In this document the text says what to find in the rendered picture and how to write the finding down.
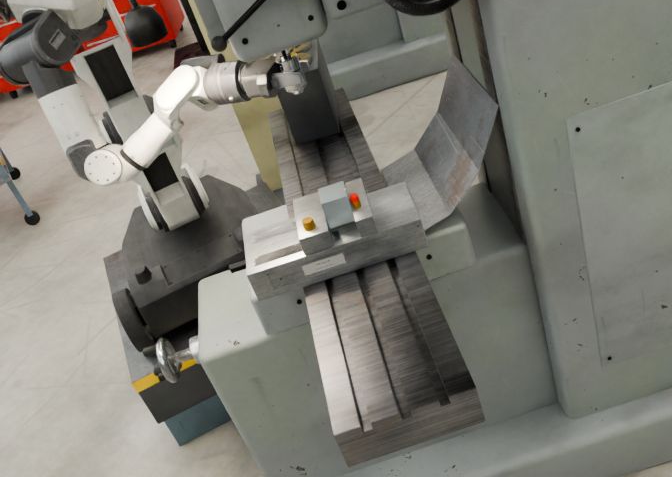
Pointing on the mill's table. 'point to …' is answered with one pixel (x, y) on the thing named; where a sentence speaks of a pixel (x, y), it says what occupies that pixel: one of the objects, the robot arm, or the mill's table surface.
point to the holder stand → (312, 99)
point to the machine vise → (270, 238)
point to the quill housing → (266, 14)
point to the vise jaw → (309, 206)
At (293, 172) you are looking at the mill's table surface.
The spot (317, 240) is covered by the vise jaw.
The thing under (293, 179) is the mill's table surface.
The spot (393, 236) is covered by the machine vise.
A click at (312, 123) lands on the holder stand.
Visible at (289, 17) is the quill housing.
